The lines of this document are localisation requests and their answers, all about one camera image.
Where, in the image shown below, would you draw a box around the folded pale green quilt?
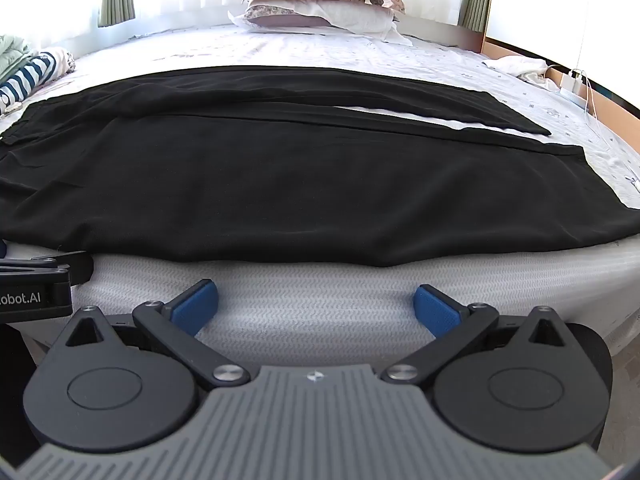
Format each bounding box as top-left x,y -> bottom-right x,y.
0,35 -> 35,84

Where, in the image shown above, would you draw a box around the white charger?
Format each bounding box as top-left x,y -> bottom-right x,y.
559,70 -> 587,99

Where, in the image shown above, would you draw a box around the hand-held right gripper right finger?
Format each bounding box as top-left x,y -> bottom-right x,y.
380,284 -> 569,390

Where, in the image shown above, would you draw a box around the white and mauve pillow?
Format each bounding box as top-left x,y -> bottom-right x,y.
228,0 -> 415,47

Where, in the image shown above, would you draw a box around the blue white striped cloth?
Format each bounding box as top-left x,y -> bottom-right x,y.
0,53 -> 57,107

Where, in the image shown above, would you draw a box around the black pants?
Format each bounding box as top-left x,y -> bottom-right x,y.
0,66 -> 640,268

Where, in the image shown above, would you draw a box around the wooden bed frame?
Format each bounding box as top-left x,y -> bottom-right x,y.
399,12 -> 640,122

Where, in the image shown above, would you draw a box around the crumpled white cloth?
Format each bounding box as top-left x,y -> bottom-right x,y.
482,54 -> 552,84

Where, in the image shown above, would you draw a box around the white cable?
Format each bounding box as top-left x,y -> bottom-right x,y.
545,64 -> 640,187

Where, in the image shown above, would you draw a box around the white floral cloth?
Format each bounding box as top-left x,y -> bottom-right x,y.
36,47 -> 77,79

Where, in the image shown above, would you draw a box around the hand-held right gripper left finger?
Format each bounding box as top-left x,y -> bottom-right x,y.
64,279 -> 252,390

